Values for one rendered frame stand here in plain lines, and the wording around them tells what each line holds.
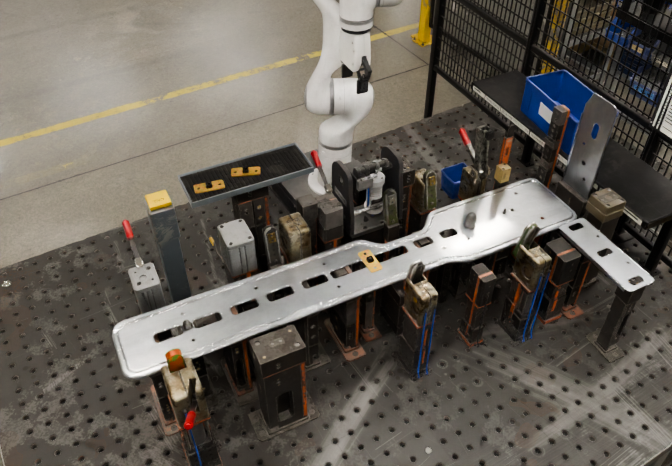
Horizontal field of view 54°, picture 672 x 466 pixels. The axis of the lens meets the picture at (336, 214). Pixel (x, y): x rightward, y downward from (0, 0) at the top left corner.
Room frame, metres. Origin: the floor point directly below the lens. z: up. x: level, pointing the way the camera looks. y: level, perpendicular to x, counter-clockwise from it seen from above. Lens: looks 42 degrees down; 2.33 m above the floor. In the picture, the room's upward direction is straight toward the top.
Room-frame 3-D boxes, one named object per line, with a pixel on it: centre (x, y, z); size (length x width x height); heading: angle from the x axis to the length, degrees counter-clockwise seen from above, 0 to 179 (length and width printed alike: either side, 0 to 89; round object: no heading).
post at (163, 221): (1.37, 0.49, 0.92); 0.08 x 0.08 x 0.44; 26
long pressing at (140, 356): (1.27, -0.08, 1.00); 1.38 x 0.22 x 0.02; 116
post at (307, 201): (1.44, 0.08, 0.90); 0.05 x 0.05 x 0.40; 26
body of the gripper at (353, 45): (1.53, -0.05, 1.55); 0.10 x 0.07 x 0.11; 24
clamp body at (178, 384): (0.86, 0.35, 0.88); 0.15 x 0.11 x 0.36; 26
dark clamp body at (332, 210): (1.45, 0.02, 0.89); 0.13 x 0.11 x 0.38; 26
